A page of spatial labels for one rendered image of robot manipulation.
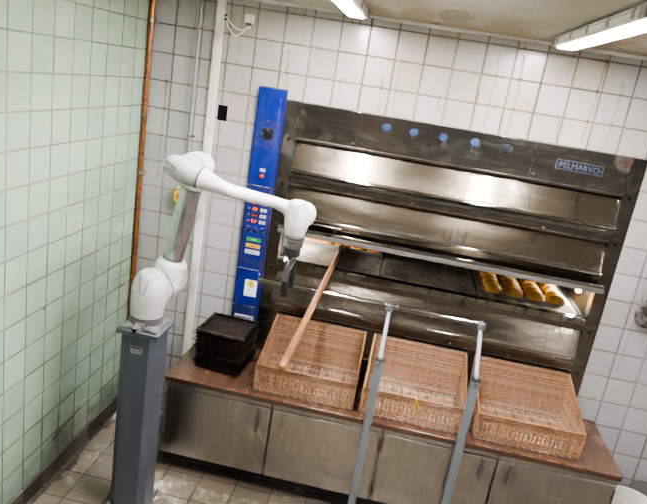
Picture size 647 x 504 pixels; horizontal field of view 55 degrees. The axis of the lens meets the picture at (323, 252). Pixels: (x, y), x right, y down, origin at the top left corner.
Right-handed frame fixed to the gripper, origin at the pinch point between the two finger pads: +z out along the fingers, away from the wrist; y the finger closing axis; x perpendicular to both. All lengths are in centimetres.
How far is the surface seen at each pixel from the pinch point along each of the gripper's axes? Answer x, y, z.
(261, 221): -34, -81, -9
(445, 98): 57, -84, -92
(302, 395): 10, -35, 71
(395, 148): 35, -86, -62
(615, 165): 151, -86, -72
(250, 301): -35, -81, 42
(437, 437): 84, -29, 75
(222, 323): -45, -61, 51
